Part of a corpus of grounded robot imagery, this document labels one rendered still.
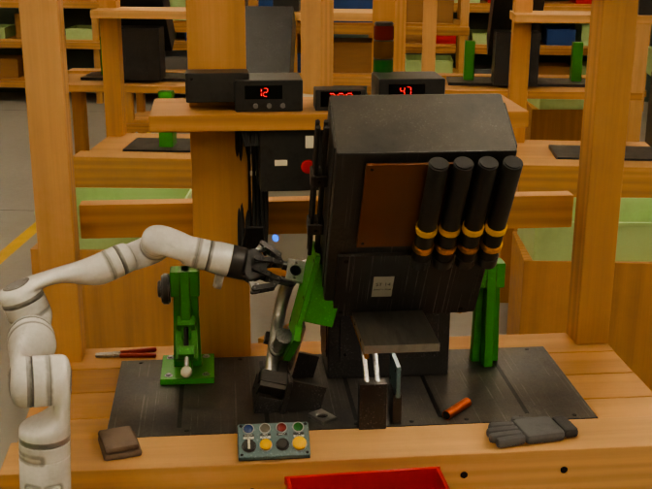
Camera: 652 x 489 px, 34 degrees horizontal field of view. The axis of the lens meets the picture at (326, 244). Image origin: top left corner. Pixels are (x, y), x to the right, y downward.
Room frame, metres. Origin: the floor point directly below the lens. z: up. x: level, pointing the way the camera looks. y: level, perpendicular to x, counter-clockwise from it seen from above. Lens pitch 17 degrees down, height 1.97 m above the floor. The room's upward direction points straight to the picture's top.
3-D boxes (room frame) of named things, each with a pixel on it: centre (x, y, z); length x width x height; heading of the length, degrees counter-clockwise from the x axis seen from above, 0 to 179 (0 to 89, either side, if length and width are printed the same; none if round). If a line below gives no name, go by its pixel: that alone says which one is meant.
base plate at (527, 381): (2.31, -0.05, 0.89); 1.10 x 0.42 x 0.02; 96
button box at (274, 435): (2.00, 0.11, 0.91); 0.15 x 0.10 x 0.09; 96
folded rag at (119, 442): (2.00, 0.43, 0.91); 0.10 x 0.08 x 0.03; 19
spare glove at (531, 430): (2.08, -0.44, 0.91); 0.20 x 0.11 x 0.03; 105
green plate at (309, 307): (2.24, 0.02, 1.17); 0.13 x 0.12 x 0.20; 96
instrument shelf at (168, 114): (2.57, -0.02, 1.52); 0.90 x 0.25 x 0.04; 96
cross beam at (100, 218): (2.68, -0.01, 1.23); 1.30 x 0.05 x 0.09; 96
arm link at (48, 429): (1.73, 0.51, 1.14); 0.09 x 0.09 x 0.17; 18
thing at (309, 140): (2.51, 0.08, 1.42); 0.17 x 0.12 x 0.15; 96
